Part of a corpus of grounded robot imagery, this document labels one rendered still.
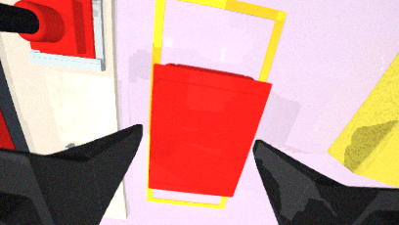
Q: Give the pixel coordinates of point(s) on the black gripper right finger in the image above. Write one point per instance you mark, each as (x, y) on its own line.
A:
(300, 195)

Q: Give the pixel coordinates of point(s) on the yellow rectangular border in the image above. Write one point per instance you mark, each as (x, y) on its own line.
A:
(231, 5)

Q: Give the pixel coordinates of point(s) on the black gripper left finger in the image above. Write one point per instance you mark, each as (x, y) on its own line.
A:
(74, 186)

